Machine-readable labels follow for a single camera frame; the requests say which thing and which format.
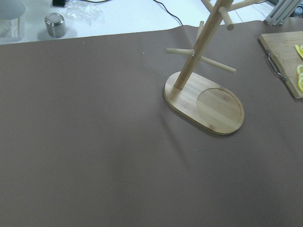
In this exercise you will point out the wooden cup rack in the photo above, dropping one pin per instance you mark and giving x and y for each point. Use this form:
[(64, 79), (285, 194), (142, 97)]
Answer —
[(199, 99)]

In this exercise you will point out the small steel cup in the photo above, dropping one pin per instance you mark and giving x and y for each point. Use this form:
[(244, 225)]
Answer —
[(55, 25)]

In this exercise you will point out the clear plastic bag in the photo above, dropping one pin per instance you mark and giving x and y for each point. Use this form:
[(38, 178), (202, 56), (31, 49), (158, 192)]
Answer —
[(86, 14)]

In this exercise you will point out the small black square pad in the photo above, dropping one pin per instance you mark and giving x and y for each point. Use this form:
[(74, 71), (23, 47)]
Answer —
[(59, 3)]

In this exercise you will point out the bamboo cutting board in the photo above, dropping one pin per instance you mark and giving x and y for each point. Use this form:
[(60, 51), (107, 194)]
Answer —
[(283, 57)]

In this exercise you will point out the lemon slice lower cluster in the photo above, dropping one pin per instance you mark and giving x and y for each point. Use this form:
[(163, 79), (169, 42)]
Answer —
[(299, 69)]

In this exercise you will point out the aluminium frame post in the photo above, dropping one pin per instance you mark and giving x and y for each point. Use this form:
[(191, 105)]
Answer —
[(281, 12)]

